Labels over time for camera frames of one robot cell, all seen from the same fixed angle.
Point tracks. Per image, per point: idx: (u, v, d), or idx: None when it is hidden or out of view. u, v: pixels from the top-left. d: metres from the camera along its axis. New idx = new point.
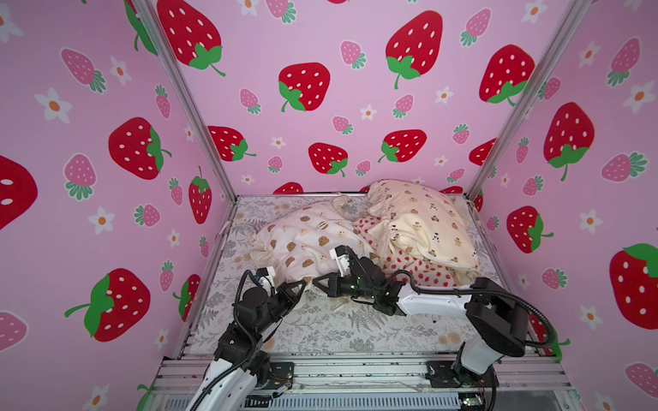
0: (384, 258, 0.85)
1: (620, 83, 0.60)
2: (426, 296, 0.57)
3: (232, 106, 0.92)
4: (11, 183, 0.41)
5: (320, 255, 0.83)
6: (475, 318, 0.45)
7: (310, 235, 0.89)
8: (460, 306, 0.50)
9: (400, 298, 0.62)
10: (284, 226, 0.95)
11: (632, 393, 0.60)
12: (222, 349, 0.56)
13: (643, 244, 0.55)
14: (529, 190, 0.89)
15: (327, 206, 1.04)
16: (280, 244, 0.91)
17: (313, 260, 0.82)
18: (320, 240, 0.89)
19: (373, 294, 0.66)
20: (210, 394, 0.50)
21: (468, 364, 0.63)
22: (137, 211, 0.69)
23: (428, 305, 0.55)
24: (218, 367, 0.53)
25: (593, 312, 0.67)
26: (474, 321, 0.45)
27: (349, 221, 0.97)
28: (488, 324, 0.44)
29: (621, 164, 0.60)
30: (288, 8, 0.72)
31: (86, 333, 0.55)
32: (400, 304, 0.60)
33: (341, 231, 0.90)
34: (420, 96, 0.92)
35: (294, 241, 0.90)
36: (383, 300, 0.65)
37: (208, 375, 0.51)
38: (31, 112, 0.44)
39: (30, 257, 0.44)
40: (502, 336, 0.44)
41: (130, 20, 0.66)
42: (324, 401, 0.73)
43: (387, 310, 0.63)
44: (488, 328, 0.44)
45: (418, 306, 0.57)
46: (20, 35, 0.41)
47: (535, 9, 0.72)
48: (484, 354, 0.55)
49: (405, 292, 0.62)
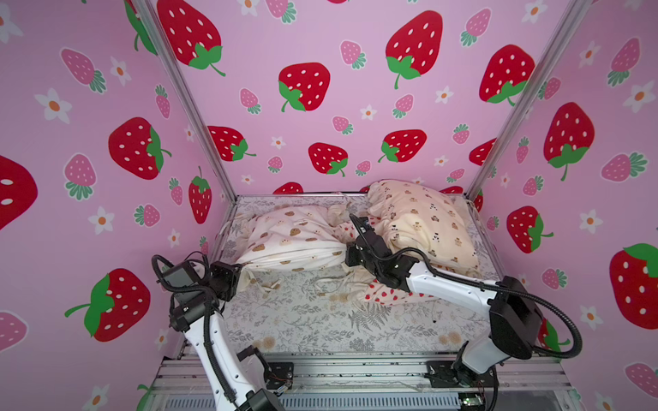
0: (334, 246, 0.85)
1: (620, 84, 0.60)
2: (443, 280, 0.54)
3: (233, 107, 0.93)
4: (11, 183, 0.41)
5: (280, 241, 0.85)
6: (497, 316, 0.44)
7: (284, 228, 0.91)
8: (483, 300, 0.47)
9: (411, 275, 0.58)
10: (267, 218, 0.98)
11: (633, 394, 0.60)
12: (185, 321, 0.49)
13: (644, 245, 0.55)
14: (529, 190, 0.89)
15: (319, 210, 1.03)
16: (257, 231, 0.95)
17: (264, 247, 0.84)
18: (292, 231, 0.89)
19: (378, 265, 0.62)
20: (215, 344, 0.46)
21: (469, 361, 0.63)
22: (137, 211, 0.69)
23: (441, 288, 0.53)
24: (198, 330, 0.47)
25: (593, 312, 0.67)
26: (493, 318, 0.44)
27: (329, 229, 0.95)
28: (509, 324, 0.43)
29: (621, 164, 0.60)
30: (288, 8, 0.72)
31: (85, 334, 0.55)
32: (411, 280, 0.57)
33: (317, 229, 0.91)
34: (420, 97, 0.92)
35: (268, 231, 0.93)
36: (388, 272, 0.63)
37: (195, 341, 0.47)
38: (31, 112, 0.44)
39: (32, 257, 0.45)
40: (516, 338, 0.43)
41: (130, 20, 0.66)
42: (324, 401, 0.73)
43: (391, 282, 0.60)
44: (504, 326, 0.43)
45: (430, 287, 0.54)
46: (20, 35, 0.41)
47: (535, 9, 0.72)
48: (488, 354, 0.56)
49: (420, 269, 0.59)
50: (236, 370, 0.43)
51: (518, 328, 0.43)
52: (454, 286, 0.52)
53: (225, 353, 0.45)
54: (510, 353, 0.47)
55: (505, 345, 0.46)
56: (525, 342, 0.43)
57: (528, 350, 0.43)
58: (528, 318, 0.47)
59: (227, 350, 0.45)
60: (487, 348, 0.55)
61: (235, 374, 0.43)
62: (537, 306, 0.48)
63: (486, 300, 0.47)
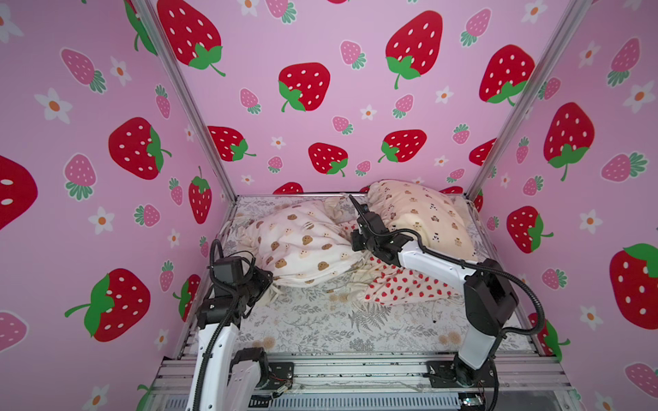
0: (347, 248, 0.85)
1: (620, 83, 0.60)
2: (430, 257, 0.58)
3: (233, 107, 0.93)
4: (11, 183, 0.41)
5: (299, 253, 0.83)
6: (469, 290, 0.47)
7: (295, 237, 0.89)
8: (460, 276, 0.51)
9: (403, 250, 0.63)
10: (272, 225, 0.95)
11: (633, 394, 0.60)
12: (205, 318, 0.51)
13: (643, 245, 0.55)
14: (529, 190, 0.89)
15: (318, 205, 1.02)
16: (266, 241, 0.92)
17: (287, 263, 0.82)
18: (303, 239, 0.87)
19: (374, 241, 0.67)
20: (211, 359, 0.46)
21: (464, 355, 0.64)
22: (137, 211, 0.69)
23: (427, 265, 0.57)
24: (207, 335, 0.48)
25: (593, 312, 0.67)
26: (468, 292, 0.47)
27: (336, 225, 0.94)
28: (480, 297, 0.46)
29: (621, 164, 0.60)
30: (288, 8, 0.72)
31: (85, 333, 0.55)
32: (401, 254, 0.62)
33: (326, 232, 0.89)
34: (420, 97, 0.92)
35: (279, 241, 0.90)
36: (382, 247, 0.69)
37: (200, 345, 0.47)
38: (31, 113, 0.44)
39: (32, 257, 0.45)
40: (486, 314, 0.47)
41: (130, 20, 0.66)
42: (325, 401, 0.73)
43: (385, 256, 0.65)
44: (475, 302, 0.47)
45: (415, 264, 0.59)
46: (20, 35, 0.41)
47: (535, 9, 0.72)
48: (477, 342, 0.57)
49: (410, 247, 0.63)
50: (211, 401, 0.42)
51: (489, 305, 0.47)
52: (437, 262, 0.56)
53: (214, 375, 0.44)
54: (480, 328, 0.50)
55: (476, 319, 0.50)
56: (493, 318, 0.47)
57: (496, 327, 0.47)
58: (501, 300, 0.50)
59: (218, 372, 0.45)
60: (474, 335, 0.56)
61: (209, 403, 0.42)
62: (514, 292, 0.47)
63: (464, 276, 0.51)
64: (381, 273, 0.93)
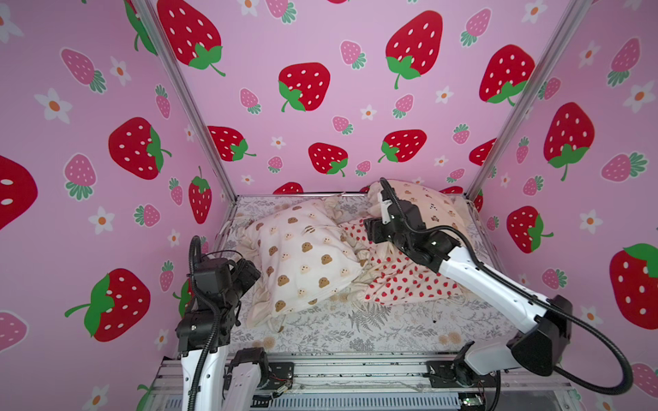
0: (348, 259, 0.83)
1: (620, 84, 0.60)
2: (485, 276, 0.48)
3: (233, 107, 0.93)
4: (11, 183, 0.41)
5: (300, 268, 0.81)
6: (539, 335, 0.42)
7: (295, 244, 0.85)
8: (529, 314, 0.43)
9: (450, 259, 0.51)
10: (273, 229, 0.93)
11: (634, 395, 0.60)
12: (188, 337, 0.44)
13: (643, 245, 0.55)
14: (529, 190, 0.89)
15: (318, 205, 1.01)
16: (265, 245, 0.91)
17: (289, 279, 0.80)
18: (303, 247, 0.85)
19: (408, 237, 0.56)
20: (200, 391, 0.41)
21: (470, 360, 0.64)
22: (137, 211, 0.69)
23: (482, 286, 0.47)
24: (193, 362, 0.42)
25: (593, 312, 0.67)
26: (534, 335, 0.43)
27: (337, 226, 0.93)
28: (549, 345, 0.40)
29: (621, 164, 0.60)
30: (288, 8, 0.72)
31: (85, 334, 0.55)
32: (448, 263, 0.50)
33: (326, 238, 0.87)
34: (420, 97, 0.92)
35: (278, 245, 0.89)
36: (420, 247, 0.56)
37: (186, 374, 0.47)
38: (32, 112, 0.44)
39: (33, 257, 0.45)
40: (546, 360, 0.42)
41: (130, 20, 0.66)
42: (324, 401, 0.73)
43: (421, 258, 0.53)
44: (539, 345, 0.41)
45: (463, 278, 0.50)
46: (20, 35, 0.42)
47: (535, 9, 0.72)
48: (497, 359, 0.55)
49: (461, 256, 0.51)
50: None
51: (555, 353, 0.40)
52: (499, 288, 0.46)
53: (206, 408, 0.40)
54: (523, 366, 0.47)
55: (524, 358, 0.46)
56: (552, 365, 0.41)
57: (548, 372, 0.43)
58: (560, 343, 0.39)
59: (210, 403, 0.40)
60: (500, 353, 0.54)
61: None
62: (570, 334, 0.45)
63: (534, 315, 0.43)
64: (381, 273, 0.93)
